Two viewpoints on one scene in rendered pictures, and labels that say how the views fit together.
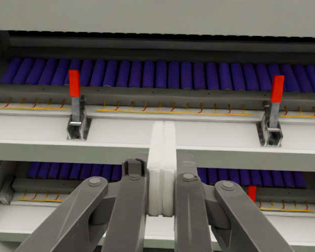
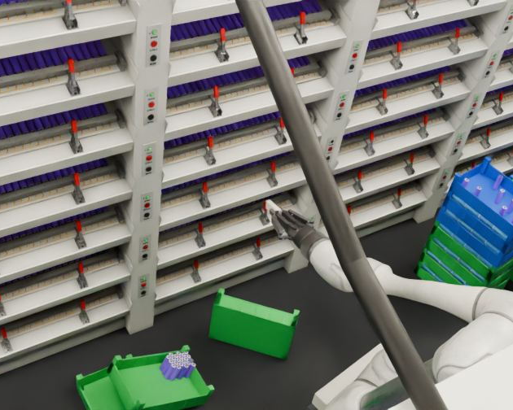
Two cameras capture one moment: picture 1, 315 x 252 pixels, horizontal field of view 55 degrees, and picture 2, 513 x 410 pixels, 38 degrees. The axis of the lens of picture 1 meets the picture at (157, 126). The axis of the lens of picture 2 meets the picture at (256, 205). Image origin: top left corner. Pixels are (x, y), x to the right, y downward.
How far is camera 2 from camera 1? 2.20 m
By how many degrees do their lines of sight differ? 33
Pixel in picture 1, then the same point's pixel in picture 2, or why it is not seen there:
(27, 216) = (168, 252)
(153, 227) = (227, 235)
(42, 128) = (190, 207)
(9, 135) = (180, 215)
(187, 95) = (238, 175)
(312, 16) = (283, 149)
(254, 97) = (263, 167)
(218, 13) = (258, 156)
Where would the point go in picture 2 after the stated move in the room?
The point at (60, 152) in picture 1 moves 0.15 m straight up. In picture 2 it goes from (199, 215) to (203, 182)
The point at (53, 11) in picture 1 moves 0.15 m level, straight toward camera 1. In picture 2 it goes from (211, 171) to (247, 194)
